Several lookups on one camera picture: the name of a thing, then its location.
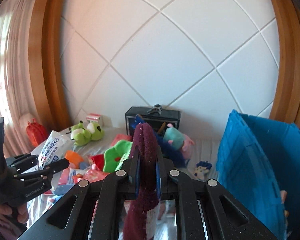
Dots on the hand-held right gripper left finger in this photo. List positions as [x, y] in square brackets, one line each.
[137, 173]

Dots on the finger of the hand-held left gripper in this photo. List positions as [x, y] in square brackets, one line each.
[22, 158]
[52, 167]

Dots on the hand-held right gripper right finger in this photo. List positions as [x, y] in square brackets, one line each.
[158, 177]

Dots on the maroon sock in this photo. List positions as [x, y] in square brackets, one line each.
[146, 142]

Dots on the pink pig plush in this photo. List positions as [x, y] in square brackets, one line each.
[173, 136]

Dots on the blue plastic crate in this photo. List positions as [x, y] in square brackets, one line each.
[252, 155]

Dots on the person's left forearm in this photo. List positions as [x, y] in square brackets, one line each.
[1, 226]

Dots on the person's left hand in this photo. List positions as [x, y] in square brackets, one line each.
[22, 212]

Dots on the white plastic packet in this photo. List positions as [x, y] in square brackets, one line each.
[52, 145]

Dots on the orange plush toy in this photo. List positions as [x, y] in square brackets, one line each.
[73, 157]

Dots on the dark blue furry plush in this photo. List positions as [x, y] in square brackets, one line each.
[171, 152]

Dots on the green felt plush toy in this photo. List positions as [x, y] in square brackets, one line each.
[117, 152]

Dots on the red bag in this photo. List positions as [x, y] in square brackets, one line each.
[36, 132]

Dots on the pink cloth packet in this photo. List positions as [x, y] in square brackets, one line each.
[121, 140]

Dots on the pink tissue packet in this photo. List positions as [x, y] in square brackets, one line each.
[92, 175]

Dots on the red plush piece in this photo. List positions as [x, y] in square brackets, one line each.
[98, 161]

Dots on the small blue white toy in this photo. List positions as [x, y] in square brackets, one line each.
[203, 168]

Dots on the green frog plush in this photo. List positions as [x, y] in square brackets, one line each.
[86, 133]

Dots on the black display box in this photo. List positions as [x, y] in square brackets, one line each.
[170, 117]

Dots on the small white red box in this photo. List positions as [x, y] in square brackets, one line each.
[94, 118]

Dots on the black clip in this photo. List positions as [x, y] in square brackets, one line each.
[155, 109]

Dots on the pink curtain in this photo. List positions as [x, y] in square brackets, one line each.
[10, 67]

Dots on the wooden wall trim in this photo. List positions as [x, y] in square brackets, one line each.
[287, 55]
[45, 55]

